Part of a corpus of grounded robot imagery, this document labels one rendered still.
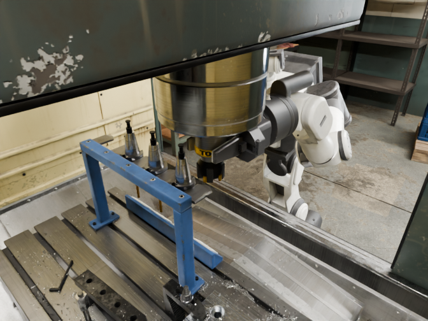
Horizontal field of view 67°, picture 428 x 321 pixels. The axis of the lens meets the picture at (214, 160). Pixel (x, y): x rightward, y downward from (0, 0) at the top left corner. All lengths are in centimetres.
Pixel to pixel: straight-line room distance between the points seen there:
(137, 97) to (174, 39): 143
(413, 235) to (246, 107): 88
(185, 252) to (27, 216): 84
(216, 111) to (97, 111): 120
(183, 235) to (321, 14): 58
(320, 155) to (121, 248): 70
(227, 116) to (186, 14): 18
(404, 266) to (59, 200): 136
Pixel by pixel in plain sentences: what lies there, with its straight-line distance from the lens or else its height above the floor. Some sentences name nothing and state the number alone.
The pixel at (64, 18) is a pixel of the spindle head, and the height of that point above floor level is 167.
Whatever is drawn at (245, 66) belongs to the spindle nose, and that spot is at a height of 159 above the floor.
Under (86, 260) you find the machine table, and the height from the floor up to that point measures 90.
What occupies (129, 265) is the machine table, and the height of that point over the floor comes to 90.
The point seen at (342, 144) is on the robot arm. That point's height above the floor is 132.
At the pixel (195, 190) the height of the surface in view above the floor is 122.
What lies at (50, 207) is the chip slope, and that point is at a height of 83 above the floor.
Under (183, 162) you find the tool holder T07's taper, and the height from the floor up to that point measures 129.
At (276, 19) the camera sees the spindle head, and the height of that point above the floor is 165.
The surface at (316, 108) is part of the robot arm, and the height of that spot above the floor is 147.
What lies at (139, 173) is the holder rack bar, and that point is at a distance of 88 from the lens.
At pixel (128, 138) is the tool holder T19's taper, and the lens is 95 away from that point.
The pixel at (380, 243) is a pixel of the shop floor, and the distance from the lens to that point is 269.
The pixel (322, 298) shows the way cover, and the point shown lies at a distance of 128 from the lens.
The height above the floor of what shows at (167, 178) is 122.
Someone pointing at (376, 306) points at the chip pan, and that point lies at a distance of 138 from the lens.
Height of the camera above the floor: 169
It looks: 30 degrees down
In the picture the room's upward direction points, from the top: straight up
